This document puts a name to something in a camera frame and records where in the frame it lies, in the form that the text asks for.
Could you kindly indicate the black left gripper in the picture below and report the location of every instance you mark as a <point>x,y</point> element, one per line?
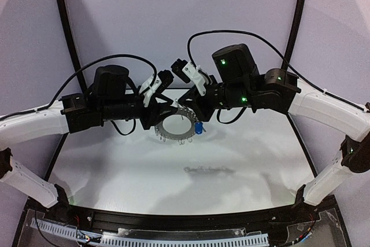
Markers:
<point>148,111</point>

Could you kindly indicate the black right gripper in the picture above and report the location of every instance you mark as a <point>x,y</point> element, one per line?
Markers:
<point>204,106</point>

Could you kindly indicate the perforated metal key ring disc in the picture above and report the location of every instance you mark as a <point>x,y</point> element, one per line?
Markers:
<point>167,135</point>

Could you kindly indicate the blue key tag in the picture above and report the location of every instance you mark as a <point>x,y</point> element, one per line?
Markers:
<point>198,127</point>

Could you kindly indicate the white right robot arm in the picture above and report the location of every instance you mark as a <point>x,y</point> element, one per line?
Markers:
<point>243,87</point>

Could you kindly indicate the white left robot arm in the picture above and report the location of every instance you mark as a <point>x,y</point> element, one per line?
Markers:
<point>112,96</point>

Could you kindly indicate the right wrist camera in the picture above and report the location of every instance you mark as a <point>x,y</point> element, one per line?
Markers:
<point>188,72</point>

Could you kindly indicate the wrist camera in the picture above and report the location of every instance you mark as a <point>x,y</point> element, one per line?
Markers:
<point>155,85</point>
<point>188,72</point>

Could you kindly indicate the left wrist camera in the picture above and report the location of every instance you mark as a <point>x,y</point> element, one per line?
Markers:
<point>155,85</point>

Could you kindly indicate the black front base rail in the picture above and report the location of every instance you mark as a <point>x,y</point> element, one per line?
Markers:
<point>274,221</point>

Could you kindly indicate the white slotted cable duct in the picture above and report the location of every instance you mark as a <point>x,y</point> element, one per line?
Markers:
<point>130,237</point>

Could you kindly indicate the right black frame post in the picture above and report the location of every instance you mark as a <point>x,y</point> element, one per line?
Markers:
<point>298,12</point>

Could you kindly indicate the black frame post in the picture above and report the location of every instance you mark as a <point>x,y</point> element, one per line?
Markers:
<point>68,34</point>
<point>298,12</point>

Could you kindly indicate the left black frame post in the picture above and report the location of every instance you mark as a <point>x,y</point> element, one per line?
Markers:
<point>68,34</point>

